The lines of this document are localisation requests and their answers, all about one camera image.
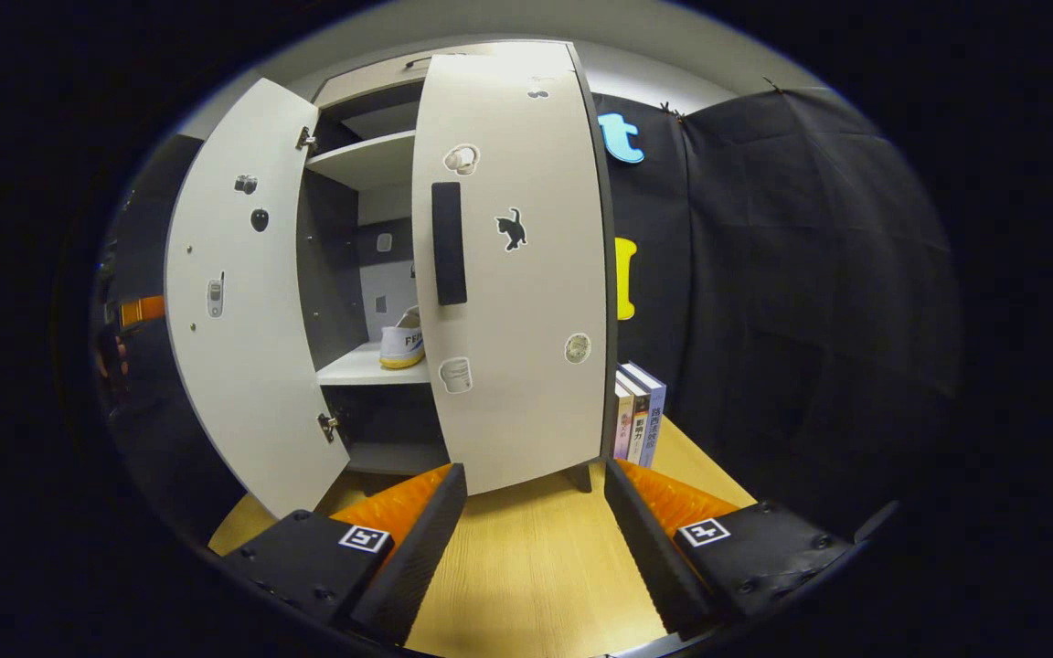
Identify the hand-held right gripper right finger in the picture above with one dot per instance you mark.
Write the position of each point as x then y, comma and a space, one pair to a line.
654, 557

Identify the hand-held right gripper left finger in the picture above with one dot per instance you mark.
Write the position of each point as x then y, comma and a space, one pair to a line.
408, 567

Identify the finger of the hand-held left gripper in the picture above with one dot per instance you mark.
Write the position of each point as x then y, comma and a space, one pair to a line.
143, 311

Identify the white shoe cabinet door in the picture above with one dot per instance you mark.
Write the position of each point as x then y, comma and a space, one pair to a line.
243, 366
526, 292

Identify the white canvas shoe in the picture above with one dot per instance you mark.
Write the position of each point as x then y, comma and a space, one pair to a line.
401, 343

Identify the white shoe cabinet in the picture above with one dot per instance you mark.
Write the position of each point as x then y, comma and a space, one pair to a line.
366, 160

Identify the white cabinet drawer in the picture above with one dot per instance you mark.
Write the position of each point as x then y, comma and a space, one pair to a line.
371, 80

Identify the black backdrop cloth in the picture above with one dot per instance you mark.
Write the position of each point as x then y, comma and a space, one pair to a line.
810, 302
143, 429

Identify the white book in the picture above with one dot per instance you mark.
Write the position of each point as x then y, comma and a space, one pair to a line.
640, 420

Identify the lavender book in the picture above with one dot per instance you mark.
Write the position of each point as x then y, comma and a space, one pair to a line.
655, 411

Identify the dark binder clip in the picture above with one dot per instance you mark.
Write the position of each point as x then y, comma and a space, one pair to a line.
671, 110
771, 86

